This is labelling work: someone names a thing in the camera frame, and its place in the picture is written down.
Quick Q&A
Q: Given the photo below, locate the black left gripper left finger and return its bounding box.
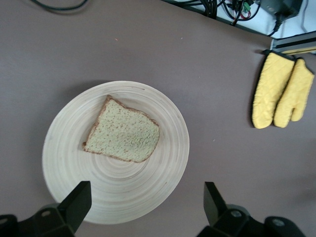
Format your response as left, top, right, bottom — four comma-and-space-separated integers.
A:
19, 181, 92, 237

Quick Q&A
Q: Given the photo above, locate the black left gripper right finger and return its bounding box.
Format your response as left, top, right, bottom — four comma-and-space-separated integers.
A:
197, 182, 249, 237

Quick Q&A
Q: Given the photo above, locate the round light wooden plate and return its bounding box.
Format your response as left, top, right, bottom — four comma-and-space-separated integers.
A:
42, 80, 190, 225

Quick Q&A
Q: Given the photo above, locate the slice of toast bread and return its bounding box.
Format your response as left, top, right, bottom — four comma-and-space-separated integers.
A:
82, 95, 160, 163

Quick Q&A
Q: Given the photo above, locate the yellow quilted oven mitt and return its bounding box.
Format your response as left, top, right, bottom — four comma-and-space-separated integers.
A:
273, 58, 316, 128
251, 51, 296, 129

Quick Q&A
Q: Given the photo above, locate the yellow wooden stick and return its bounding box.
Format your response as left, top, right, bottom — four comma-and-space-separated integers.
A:
283, 47, 316, 55

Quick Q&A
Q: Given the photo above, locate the dark grey power adapter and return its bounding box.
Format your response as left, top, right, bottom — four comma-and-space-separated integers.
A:
261, 0, 304, 18

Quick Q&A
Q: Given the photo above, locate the grey metal bracket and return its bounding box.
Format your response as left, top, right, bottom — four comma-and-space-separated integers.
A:
270, 31, 316, 54

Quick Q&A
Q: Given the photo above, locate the black cable loop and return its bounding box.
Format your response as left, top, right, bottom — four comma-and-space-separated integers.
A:
29, 0, 88, 12

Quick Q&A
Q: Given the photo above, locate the black cable bundle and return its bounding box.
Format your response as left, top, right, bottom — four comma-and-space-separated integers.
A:
200, 0, 261, 26

